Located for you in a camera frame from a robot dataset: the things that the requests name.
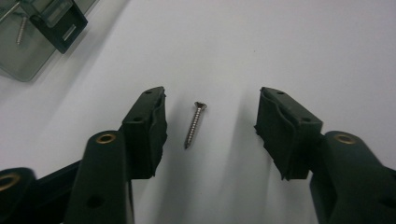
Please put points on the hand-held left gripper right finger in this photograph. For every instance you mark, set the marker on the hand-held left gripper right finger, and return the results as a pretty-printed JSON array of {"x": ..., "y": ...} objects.
[{"x": 289, "y": 140}]

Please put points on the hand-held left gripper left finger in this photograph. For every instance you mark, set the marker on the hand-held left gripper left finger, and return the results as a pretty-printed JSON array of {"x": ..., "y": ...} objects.
[{"x": 143, "y": 140}]

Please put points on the small silver screw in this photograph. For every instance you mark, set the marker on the small silver screw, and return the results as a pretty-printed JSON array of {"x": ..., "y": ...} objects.
[
  {"x": 194, "y": 124},
  {"x": 21, "y": 29}
]

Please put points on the smoky clear plastic compartment box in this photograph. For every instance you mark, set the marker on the smoky clear plastic compartment box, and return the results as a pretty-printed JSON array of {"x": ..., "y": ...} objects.
[{"x": 31, "y": 59}]

